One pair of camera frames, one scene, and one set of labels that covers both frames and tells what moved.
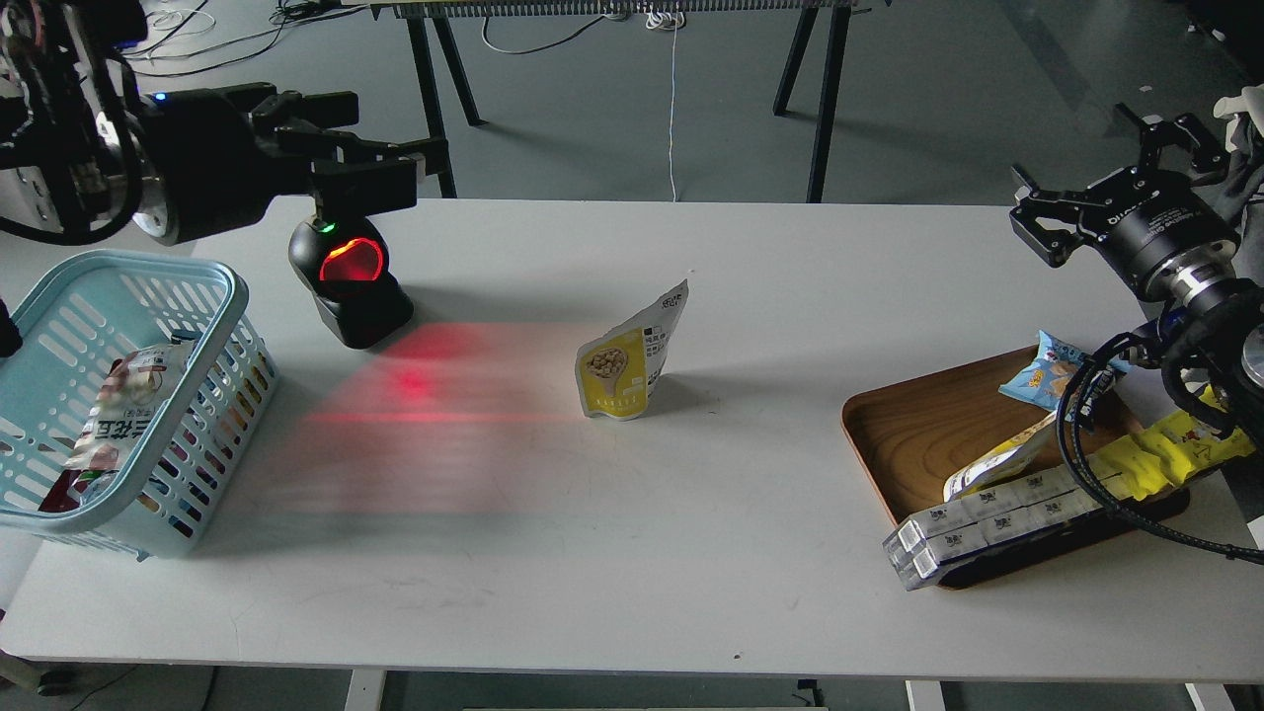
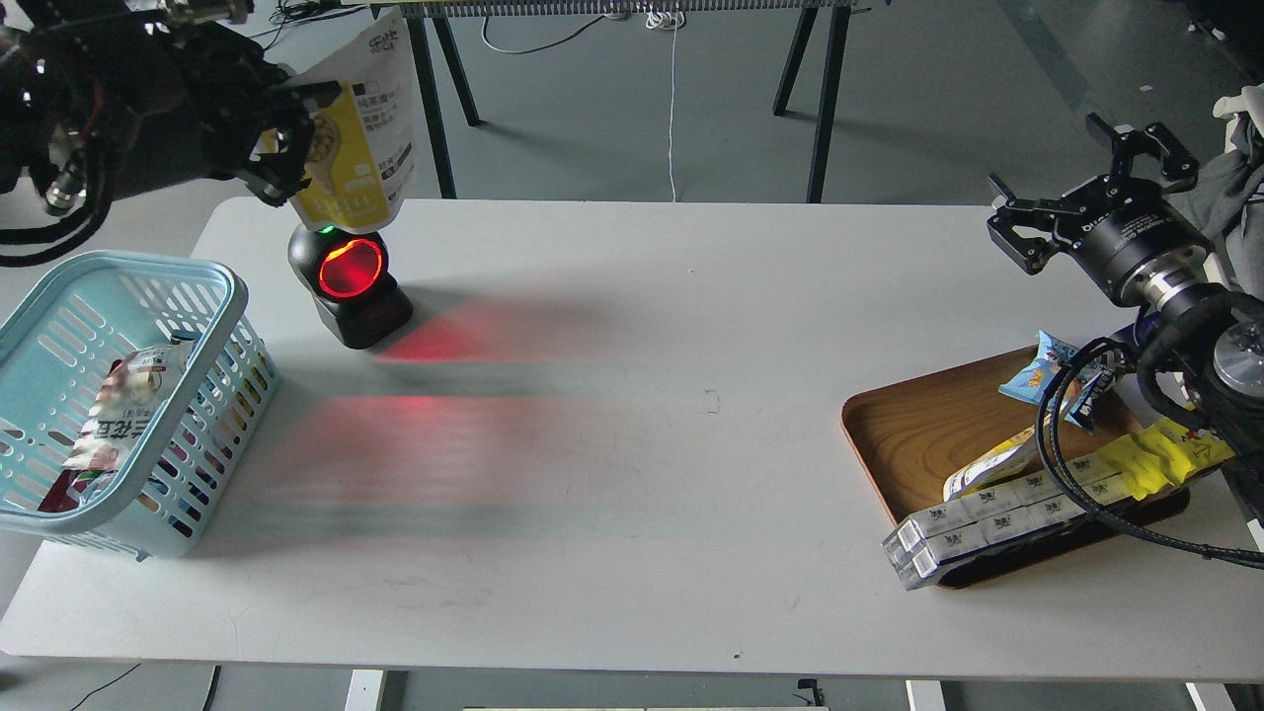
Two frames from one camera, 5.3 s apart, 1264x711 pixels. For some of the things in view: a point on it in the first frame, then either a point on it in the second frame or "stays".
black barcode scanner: (346, 263) stays
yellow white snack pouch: (617, 371) to (362, 152)
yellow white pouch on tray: (1003, 461) stays
